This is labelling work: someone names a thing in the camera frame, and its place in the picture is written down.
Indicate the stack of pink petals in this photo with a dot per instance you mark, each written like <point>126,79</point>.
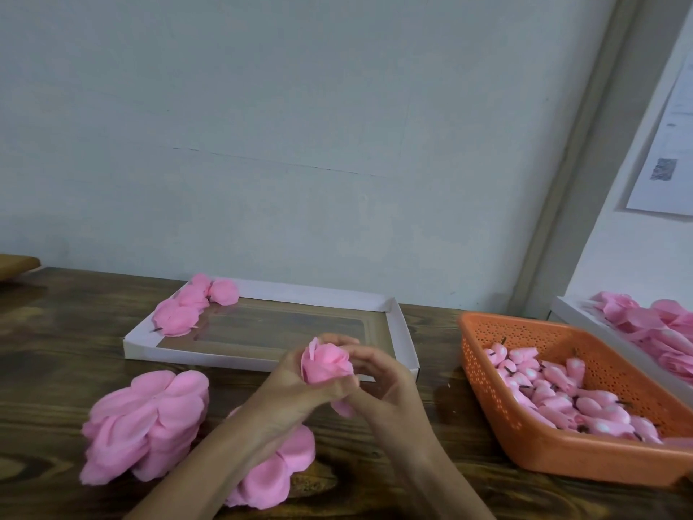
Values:
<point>146,428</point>
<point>276,471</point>

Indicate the person's right forearm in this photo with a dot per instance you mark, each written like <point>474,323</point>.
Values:
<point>460,487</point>

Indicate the orange plastic basket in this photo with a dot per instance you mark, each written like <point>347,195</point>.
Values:
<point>563,466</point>

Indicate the person's right hand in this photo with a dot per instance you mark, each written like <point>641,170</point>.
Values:
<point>390,411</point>

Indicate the pile of pink petals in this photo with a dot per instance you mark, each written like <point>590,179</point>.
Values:
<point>655,325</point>

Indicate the white shallow tray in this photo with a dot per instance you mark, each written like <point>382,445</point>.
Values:
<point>271,325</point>

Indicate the pink rose being assembled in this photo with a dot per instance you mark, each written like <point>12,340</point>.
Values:
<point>325,363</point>

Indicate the pink rose buds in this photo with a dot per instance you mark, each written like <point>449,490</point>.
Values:
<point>563,395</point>

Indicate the white paper notice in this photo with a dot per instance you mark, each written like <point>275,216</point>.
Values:
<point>669,157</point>

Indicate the person's left forearm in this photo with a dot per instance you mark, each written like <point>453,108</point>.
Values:
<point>211,476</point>

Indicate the group of finished pink roses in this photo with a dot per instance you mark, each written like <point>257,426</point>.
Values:
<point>179,314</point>

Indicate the person's left hand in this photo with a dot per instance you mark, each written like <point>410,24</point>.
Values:
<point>290,397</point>

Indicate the grey door frame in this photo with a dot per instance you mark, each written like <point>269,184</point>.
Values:
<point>585,146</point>

